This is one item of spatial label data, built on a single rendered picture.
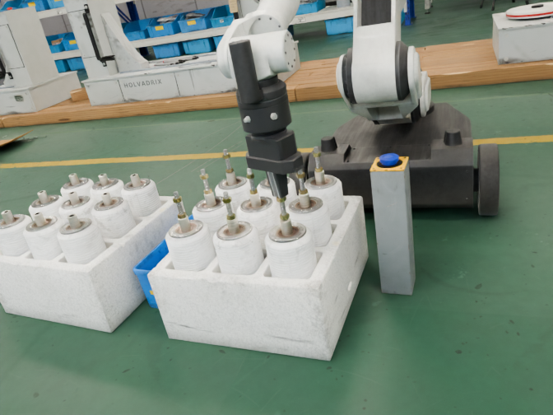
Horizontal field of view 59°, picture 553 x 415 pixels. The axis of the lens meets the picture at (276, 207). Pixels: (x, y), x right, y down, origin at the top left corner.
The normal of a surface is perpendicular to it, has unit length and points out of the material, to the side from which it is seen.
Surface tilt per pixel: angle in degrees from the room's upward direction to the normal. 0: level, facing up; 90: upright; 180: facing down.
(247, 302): 90
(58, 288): 90
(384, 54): 45
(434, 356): 0
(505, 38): 90
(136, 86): 90
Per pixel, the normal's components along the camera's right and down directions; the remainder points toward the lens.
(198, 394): -0.17, -0.89
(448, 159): -0.34, -0.29
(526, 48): -0.32, 0.46
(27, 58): 0.93, 0.00
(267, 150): -0.66, 0.43
